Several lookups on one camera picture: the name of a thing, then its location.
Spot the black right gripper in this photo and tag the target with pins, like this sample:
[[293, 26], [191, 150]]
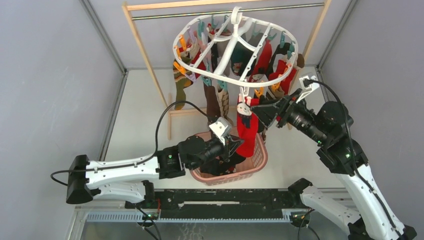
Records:
[[265, 112]]

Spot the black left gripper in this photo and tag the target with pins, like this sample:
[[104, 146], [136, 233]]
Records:
[[231, 145]]

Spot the black sock with beige stripes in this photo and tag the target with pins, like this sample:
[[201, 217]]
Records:
[[219, 167]]

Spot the pink plastic laundry basket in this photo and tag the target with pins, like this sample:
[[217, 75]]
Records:
[[244, 170]]

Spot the black sock with tan toe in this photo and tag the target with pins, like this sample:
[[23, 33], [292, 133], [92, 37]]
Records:
[[299, 62]]

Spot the wooden clothes rack frame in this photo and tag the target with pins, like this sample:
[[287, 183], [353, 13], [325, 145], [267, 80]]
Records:
[[127, 9]]

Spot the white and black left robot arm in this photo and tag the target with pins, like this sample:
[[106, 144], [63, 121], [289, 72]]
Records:
[[131, 180]]

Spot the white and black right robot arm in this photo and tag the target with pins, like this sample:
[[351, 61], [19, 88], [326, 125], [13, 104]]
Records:
[[373, 219]]

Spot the white round clip hanger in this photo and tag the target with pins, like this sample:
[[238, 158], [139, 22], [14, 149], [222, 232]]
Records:
[[231, 32]]

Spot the brown sock with striped toe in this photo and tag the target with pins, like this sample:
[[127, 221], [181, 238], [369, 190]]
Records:
[[213, 110]]

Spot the beige argyle pattern sock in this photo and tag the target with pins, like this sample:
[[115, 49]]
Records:
[[223, 102]]

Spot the long thin red sock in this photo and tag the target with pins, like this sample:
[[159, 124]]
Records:
[[262, 63]]

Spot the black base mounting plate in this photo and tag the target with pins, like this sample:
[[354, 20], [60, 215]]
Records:
[[221, 204]]

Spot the dark green patterned sock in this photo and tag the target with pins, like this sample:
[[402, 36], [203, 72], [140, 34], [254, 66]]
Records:
[[239, 59]]

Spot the olive green and orange sock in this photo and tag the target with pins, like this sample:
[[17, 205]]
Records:
[[181, 81]]

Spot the metal hanging rod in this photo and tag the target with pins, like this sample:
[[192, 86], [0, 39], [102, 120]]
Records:
[[225, 11]]

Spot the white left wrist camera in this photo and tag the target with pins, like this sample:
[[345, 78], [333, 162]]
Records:
[[221, 128]]

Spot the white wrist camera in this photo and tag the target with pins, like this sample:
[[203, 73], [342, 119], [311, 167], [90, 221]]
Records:
[[308, 83], [221, 128]]

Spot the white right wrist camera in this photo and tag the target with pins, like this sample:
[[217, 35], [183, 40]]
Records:
[[308, 83]]

